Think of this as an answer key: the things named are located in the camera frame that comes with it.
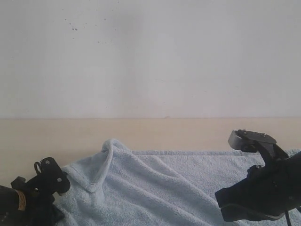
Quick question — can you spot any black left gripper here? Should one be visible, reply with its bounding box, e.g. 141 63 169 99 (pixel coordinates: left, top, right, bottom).
0 176 65 226

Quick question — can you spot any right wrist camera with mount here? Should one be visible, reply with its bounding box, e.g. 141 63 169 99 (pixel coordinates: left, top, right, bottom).
228 129 289 165

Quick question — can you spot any light blue fluffy towel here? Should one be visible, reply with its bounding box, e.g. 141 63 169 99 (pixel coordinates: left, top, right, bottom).
58 139 263 226

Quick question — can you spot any black right camera cable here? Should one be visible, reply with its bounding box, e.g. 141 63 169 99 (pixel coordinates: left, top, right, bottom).
283 204 301 226

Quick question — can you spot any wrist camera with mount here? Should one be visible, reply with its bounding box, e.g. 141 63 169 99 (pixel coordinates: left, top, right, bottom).
228 129 289 165
26 157 71 195

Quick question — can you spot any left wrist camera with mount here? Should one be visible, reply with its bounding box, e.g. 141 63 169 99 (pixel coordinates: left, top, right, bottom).
26 157 71 195

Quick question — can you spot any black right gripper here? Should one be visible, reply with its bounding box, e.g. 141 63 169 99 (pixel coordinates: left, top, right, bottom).
214 152 301 222

